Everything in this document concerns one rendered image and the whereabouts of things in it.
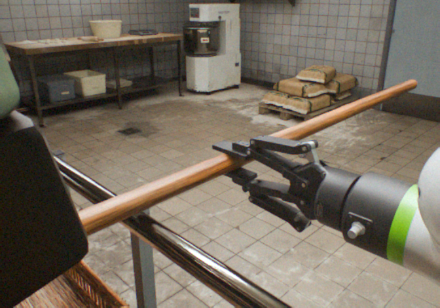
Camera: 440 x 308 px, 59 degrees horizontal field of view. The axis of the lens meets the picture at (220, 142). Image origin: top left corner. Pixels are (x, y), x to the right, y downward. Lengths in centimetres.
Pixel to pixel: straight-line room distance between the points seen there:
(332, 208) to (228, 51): 578
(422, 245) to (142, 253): 75
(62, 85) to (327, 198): 479
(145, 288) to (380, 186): 78
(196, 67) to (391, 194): 554
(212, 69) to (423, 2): 288
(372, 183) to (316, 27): 555
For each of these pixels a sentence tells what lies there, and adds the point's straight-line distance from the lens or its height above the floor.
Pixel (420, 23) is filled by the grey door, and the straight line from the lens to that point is 534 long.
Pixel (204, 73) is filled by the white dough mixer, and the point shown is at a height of 34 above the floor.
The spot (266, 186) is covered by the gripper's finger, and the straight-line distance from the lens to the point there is 57.
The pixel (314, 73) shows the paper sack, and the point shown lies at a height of 56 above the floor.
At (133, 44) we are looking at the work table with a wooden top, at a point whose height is 84.
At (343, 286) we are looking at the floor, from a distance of 229.
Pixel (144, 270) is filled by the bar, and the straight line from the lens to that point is 108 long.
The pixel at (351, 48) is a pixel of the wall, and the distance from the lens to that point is 573.
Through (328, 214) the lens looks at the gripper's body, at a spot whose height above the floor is 119.
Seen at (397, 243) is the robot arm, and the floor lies 120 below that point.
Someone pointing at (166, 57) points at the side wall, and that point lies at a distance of 678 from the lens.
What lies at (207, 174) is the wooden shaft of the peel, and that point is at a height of 120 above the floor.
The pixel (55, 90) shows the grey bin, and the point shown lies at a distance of 513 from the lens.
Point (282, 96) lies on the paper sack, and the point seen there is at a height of 28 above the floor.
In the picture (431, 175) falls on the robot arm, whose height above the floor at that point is 131.
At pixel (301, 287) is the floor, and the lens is 223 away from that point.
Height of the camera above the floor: 144
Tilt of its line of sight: 21 degrees down
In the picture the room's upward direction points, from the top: straight up
